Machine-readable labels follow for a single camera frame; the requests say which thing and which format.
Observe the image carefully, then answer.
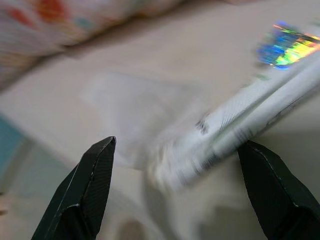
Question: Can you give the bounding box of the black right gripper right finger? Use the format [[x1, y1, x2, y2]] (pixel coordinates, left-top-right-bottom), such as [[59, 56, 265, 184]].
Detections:
[[237, 139, 320, 240]]

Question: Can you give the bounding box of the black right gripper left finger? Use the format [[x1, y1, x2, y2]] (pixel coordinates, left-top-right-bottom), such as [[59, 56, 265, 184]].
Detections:
[[31, 136, 117, 240]]

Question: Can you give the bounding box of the white box with holographic label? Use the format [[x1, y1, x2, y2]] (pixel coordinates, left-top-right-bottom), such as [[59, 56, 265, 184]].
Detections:
[[147, 21, 320, 193]]

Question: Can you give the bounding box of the white pillow with orange dots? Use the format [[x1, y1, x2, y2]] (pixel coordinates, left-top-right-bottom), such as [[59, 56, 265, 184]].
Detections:
[[0, 0, 191, 88]]

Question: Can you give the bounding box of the beige bed mattress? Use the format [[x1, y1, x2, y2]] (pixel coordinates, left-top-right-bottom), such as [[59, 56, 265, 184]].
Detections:
[[0, 0, 320, 240]]

